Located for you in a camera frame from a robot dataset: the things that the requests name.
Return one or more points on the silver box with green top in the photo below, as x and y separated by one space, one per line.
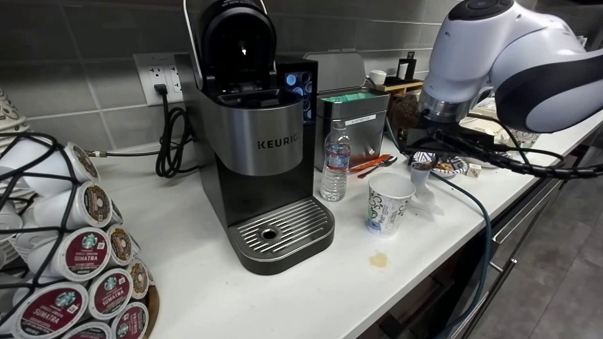
361 124

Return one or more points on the wooden tray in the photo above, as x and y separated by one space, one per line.
396 86

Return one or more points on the patterned paper cup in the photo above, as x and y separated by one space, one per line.
389 205

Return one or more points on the white ribbed object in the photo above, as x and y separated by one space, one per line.
10 114

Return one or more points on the black silver Keurig coffee machine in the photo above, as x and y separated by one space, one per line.
261 142

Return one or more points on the dark brown bowl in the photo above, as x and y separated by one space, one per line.
406 120

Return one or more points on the white pod with red lid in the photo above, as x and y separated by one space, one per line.
131 321
110 293
50 312
87 333
85 254

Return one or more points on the white pod with brown lid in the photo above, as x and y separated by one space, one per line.
80 163
95 205
140 278
121 246

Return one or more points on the grey metal box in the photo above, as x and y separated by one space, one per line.
340 69

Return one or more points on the crumpled white tissue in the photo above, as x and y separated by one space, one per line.
430 199

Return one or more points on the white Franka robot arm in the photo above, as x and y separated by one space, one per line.
534 63

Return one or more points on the white coffee pod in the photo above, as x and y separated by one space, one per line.
423 167

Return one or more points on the blue patterned plate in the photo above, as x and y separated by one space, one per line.
453 169

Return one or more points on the small white mug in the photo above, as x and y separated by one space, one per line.
378 78

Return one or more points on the black bottle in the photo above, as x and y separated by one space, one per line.
408 67

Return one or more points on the clear plastic water bottle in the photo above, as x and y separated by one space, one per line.
334 163

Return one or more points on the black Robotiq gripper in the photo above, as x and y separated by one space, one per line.
468 135

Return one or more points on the white wall power outlet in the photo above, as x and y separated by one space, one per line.
151 77

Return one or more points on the orange plastic utensil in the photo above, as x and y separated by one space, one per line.
370 163

